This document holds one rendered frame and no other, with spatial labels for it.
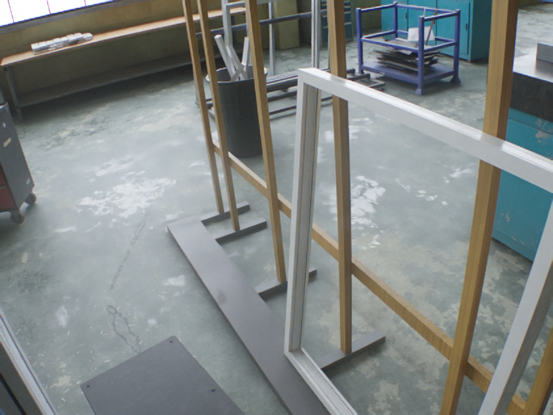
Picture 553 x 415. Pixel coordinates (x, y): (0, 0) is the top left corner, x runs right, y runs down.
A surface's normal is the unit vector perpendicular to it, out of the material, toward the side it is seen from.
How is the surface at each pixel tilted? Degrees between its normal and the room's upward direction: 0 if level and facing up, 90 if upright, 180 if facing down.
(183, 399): 0
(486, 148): 82
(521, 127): 90
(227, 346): 0
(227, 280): 0
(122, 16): 90
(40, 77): 90
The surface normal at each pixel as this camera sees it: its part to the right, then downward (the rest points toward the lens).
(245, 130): 0.18, 0.54
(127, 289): -0.11, -0.86
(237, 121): -0.10, 0.57
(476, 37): 0.44, 0.41
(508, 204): -0.89, 0.30
